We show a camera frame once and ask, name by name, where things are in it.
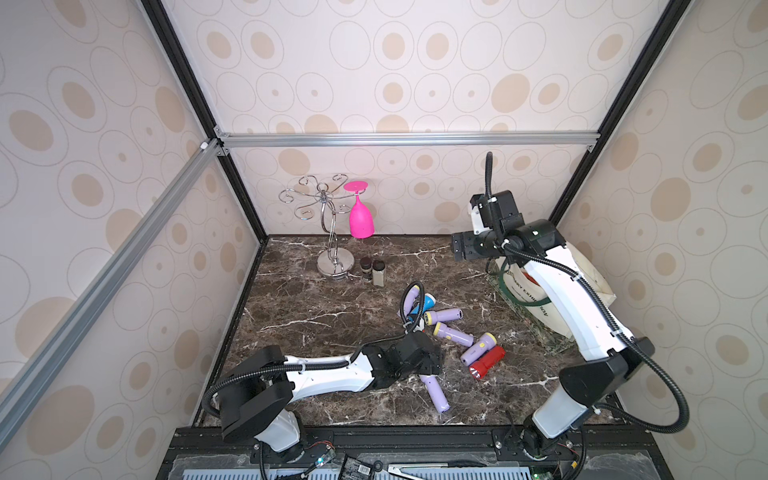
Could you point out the dark lid jar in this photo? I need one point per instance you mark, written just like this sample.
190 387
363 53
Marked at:
366 264

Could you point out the pink plastic wine glass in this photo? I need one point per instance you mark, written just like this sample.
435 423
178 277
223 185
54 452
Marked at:
361 222

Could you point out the chrome glass holder stand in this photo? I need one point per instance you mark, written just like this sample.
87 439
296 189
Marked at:
315 198

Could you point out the blue flashlight white rim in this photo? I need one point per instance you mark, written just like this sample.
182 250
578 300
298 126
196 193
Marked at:
425 305

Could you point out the purple flashlight front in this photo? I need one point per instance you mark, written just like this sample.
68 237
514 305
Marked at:
435 392

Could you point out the square jar black lid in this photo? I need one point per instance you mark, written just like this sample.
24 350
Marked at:
378 273

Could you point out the large red flashlight right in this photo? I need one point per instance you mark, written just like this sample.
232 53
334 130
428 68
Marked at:
480 368

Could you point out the purple flashlight yellow button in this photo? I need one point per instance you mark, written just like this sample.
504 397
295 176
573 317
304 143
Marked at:
485 343

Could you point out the black front frame rail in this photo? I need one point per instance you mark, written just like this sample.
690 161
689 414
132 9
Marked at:
420 452

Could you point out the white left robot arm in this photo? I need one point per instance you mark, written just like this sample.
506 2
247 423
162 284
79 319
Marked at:
250 401

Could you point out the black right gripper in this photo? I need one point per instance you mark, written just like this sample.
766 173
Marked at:
459 246

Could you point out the purple flashlight back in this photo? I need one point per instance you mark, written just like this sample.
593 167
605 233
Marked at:
408 302

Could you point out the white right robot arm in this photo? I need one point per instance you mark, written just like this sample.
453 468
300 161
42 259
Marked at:
611 354

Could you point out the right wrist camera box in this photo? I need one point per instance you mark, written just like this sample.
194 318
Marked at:
499 214

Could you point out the purple flashlight middle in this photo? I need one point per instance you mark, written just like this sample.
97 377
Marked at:
443 331

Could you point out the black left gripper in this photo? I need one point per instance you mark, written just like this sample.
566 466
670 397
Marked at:
430 365

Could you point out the purple flashlight lying sideways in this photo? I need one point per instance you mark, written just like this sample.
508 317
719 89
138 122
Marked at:
432 317

